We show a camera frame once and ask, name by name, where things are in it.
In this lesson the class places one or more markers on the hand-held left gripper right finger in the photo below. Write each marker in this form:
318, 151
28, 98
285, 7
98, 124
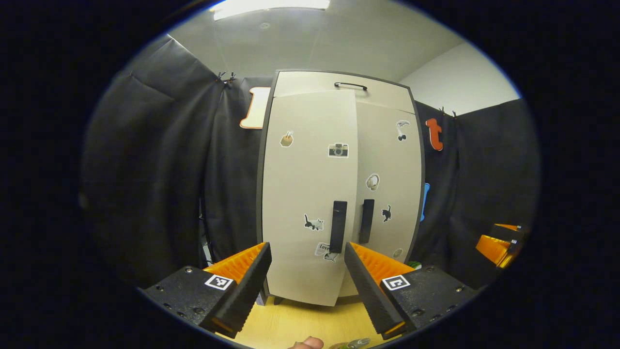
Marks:
368, 286

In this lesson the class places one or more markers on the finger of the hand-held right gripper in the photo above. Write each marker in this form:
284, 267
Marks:
491, 248
513, 231

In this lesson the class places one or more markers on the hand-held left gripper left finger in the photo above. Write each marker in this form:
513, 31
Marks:
247, 286

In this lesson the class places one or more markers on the white cabinet door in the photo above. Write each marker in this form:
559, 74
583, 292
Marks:
392, 165
300, 184

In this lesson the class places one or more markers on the white and grey cabinet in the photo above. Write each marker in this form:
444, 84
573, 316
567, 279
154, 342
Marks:
310, 80

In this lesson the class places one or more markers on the white cabinet drawer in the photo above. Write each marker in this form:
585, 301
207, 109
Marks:
305, 82

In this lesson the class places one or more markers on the green striped toy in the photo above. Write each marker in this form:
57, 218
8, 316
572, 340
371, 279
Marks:
414, 265

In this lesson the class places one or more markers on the black backdrop cloth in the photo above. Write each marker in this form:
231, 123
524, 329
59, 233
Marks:
145, 169

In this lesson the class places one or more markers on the ceiling light panel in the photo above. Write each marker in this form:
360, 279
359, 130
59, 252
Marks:
271, 7

